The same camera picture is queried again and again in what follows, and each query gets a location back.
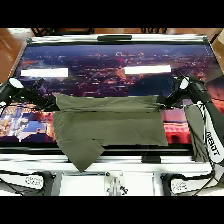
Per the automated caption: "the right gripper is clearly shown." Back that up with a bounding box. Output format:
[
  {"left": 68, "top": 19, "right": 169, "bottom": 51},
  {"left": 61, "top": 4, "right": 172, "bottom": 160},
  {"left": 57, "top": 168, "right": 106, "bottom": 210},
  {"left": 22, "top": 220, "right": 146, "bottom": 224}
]
[{"left": 159, "top": 92, "right": 181, "bottom": 110}]

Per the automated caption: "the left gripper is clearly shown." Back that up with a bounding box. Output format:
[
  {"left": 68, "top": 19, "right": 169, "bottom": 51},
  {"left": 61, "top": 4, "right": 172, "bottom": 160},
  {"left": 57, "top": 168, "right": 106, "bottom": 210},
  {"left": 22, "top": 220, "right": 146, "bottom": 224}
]
[{"left": 39, "top": 91, "right": 61, "bottom": 112}]

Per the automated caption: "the olive green T-shirt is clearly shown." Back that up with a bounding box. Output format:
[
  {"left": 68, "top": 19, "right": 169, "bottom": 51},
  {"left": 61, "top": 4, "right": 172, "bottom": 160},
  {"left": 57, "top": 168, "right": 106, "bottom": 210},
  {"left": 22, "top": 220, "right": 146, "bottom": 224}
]
[{"left": 52, "top": 92, "right": 170, "bottom": 173}]

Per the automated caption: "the black cable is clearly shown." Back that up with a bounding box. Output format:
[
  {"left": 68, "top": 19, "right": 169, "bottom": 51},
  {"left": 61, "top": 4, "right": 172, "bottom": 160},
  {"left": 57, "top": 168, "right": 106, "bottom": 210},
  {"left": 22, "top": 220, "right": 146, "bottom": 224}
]
[{"left": 190, "top": 159, "right": 218, "bottom": 197}]

